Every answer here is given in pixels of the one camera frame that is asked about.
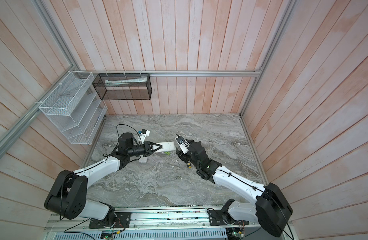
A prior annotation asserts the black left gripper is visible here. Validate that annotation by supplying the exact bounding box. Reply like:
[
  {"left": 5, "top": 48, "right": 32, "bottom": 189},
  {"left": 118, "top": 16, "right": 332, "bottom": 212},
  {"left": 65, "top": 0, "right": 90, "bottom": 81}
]
[{"left": 127, "top": 140, "right": 162, "bottom": 157}]

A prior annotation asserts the white air conditioner remote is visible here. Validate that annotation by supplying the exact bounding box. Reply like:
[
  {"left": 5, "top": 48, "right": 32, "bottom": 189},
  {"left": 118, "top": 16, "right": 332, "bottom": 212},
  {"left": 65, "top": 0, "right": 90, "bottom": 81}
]
[{"left": 156, "top": 142, "right": 176, "bottom": 153}]

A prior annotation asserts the white remote with green screen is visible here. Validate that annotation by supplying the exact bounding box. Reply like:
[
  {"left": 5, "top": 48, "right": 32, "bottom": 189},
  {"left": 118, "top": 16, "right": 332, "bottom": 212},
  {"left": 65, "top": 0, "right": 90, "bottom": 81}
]
[{"left": 139, "top": 157, "right": 148, "bottom": 163}]

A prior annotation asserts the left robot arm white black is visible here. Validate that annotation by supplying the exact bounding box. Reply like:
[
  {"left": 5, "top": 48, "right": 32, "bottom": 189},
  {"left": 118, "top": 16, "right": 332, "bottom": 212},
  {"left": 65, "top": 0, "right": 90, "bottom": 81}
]
[{"left": 44, "top": 133, "right": 164, "bottom": 228}]

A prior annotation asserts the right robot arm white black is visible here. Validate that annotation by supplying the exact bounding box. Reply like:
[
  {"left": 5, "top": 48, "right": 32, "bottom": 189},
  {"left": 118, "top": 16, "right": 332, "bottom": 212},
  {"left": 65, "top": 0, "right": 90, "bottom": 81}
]
[{"left": 176, "top": 136, "right": 293, "bottom": 237}]

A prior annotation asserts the white paper in basket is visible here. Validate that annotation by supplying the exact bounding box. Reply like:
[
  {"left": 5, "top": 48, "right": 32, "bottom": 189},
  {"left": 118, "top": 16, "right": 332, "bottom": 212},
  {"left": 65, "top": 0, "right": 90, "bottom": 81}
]
[{"left": 105, "top": 77, "right": 148, "bottom": 87}]

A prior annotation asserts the green circuit board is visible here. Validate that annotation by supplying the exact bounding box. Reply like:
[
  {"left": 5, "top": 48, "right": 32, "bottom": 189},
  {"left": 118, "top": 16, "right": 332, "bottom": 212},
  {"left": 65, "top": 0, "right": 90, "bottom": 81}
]
[{"left": 100, "top": 232, "right": 116, "bottom": 240}]

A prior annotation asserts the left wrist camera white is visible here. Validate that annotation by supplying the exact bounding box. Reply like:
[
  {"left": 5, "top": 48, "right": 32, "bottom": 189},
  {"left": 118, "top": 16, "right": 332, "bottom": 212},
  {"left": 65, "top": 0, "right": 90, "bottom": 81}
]
[{"left": 139, "top": 129, "right": 150, "bottom": 144}]

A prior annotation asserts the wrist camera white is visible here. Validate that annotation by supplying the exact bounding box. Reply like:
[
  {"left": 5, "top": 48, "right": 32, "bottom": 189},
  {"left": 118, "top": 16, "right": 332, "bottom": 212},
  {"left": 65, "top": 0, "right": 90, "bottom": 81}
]
[
  {"left": 176, "top": 135, "right": 189, "bottom": 155},
  {"left": 139, "top": 129, "right": 150, "bottom": 144}
]

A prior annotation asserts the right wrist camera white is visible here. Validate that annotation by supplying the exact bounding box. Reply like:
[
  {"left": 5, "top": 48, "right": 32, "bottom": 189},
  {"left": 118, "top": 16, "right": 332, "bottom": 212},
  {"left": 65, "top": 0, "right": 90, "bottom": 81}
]
[{"left": 176, "top": 135, "right": 189, "bottom": 155}]

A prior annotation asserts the aluminium mounting rail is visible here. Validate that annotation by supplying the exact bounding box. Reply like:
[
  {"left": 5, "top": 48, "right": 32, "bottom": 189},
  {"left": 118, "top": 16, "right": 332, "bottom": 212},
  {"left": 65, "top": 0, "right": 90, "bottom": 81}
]
[{"left": 43, "top": 206, "right": 292, "bottom": 233}]

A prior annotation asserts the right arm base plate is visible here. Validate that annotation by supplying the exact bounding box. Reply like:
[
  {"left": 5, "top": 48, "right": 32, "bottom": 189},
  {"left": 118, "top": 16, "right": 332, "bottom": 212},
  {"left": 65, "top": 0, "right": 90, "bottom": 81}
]
[{"left": 207, "top": 208, "right": 250, "bottom": 226}]

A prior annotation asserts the black mesh wall basket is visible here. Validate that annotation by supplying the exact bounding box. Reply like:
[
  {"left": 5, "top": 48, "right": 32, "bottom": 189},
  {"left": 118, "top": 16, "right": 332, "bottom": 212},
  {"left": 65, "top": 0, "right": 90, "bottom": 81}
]
[{"left": 93, "top": 73, "right": 153, "bottom": 101}]

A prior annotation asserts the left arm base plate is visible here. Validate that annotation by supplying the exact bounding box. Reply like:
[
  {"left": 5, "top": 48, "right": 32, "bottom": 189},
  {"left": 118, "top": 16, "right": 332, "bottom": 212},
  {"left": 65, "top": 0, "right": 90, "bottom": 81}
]
[{"left": 89, "top": 212, "right": 132, "bottom": 229}]

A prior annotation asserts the white mesh wall shelf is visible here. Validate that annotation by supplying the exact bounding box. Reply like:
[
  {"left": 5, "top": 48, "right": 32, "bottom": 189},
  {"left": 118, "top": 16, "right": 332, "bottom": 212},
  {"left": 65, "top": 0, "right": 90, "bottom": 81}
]
[{"left": 39, "top": 71, "right": 107, "bottom": 145}]

